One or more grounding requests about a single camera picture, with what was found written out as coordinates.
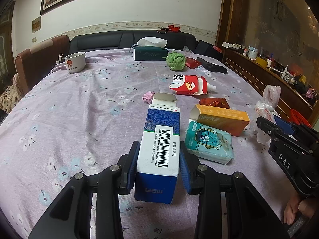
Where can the black leather sofa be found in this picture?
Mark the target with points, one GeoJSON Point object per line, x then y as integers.
{"type": "Point", "coordinates": [126, 38]}

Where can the red foil wrapper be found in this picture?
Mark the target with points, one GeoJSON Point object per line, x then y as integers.
{"type": "Point", "coordinates": [215, 102]}

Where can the red item on sofa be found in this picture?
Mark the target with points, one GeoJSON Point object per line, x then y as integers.
{"type": "Point", "coordinates": [173, 29]}

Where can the green cloth ball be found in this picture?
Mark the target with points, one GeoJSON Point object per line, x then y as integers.
{"type": "Point", "coordinates": [176, 61]}

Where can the white plastic bag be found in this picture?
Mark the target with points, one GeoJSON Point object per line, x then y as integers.
{"type": "Point", "coordinates": [265, 108]}

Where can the brown armchair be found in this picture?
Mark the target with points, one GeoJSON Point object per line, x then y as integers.
{"type": "Point", "coordinates": [34, 63]}

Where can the right hand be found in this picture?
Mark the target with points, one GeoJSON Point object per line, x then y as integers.
{"type": "Point", "coordinates": [306, 207]}

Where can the red plastic basket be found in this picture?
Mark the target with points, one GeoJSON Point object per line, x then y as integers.
{"type": "Point", "coordinates": [297, 118]}

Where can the floral purple tablecloth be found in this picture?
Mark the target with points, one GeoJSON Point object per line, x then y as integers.
{"type": "Point", "coordinates": [83, 122]}

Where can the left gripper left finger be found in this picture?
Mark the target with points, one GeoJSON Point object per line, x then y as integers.
{"type": "Point", "coordinates": [69, 214]}

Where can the wooden sideboard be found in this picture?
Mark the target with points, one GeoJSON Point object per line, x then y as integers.
{"type": "Point", "coordinates": [259, 77]}

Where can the black tool on table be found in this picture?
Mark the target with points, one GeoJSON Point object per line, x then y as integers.
{"type": "Point", "coordinates": [212, 67]}

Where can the dark green tissue box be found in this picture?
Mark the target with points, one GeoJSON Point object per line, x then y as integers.
{"type": "Point", "coordinates": [150, 49]}

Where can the white ceramic mug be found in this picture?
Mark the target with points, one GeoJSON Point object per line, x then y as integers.
{"type": "Point", "coordinates": [75, 62]}

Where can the small wall plaque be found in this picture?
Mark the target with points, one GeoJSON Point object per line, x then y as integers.
{"type": "Point", "coordinates": [36, 24]}

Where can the orange cardboard box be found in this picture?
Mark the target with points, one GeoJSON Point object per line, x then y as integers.
{"type": "Point", "coordinates": [231, 121]}

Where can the teal tissue pack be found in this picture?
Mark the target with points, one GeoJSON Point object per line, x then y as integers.
{"type": "Point", "coordinates": [209, 143]}

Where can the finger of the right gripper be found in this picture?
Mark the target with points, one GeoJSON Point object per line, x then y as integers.
{"type": "Point", "coordinates": [267, 126]}
{"type": "Point", "coordinates": [285, 126]}

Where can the red pouch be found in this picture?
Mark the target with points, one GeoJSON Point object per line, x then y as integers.
{"type": "Point", "coordinates": [192, 63]}

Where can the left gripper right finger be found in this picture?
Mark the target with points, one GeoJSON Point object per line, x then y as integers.
{"type": "Point", "coordinates": [247, 213]}

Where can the pink crumpled paper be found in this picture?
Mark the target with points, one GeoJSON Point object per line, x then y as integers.
{"type": "Point", "coordinates": [148, 97]}

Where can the blue white medicine box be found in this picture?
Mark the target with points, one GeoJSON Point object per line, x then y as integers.
{"type": "Point", "coordinates": [158, 159]}

